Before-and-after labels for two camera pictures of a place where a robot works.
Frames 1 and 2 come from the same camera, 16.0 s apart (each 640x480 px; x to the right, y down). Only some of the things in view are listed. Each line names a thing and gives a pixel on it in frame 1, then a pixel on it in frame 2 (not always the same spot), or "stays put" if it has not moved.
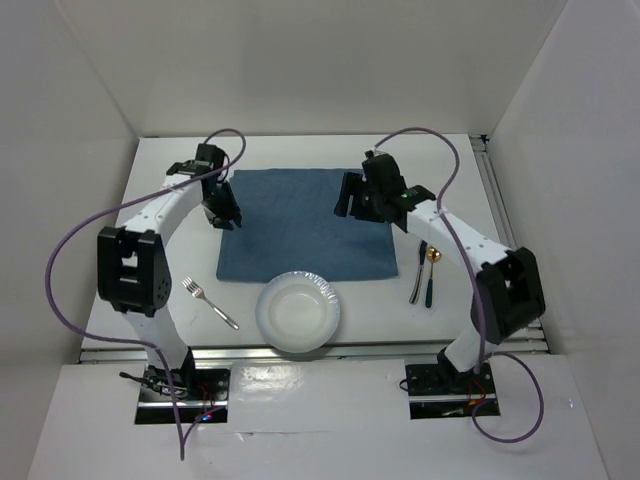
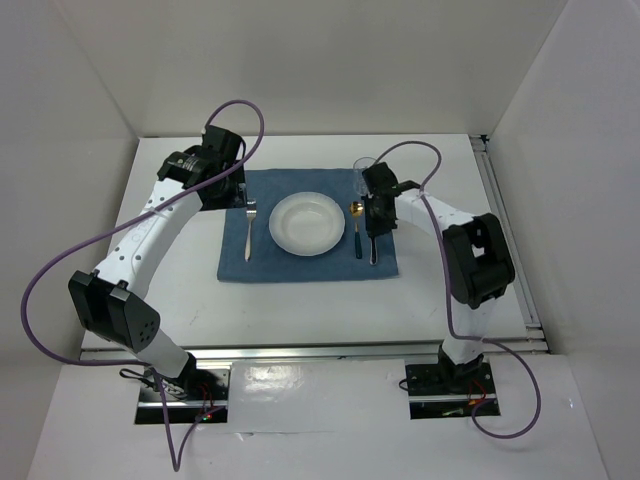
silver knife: (413, 295) -> (373, 251)
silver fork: (197, 291) -> (251, 213)
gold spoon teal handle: (433, 255) -> (356, 209)
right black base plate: (439, 391) stays put
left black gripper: (231, 211) -> (236, 197)
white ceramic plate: (297, 312) -> (307, 223)
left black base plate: (200, 392) stays put
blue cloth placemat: (289, 224) stays put
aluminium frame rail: (533, 338) stays put
